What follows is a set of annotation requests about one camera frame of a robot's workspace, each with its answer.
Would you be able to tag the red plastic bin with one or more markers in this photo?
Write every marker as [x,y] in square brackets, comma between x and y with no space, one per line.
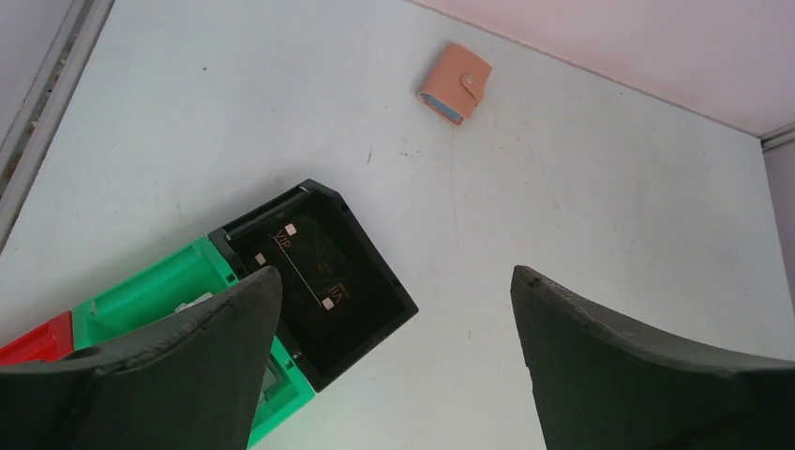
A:
[48,342]

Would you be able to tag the black VIP card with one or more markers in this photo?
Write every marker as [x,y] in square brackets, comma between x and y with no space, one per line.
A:
[324,289]

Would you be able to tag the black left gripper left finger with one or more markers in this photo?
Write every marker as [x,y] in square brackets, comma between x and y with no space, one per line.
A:
[190,380]

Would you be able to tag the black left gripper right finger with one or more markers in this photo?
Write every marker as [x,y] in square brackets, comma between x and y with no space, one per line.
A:
[603,380]

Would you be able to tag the black plastic bin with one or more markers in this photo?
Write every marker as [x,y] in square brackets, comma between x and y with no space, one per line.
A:
[387,305]

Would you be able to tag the tan leather card holder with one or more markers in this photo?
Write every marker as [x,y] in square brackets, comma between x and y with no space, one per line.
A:
[456,83]

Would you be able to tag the green plastic bin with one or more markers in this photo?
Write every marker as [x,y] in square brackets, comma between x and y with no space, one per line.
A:
[189,275]

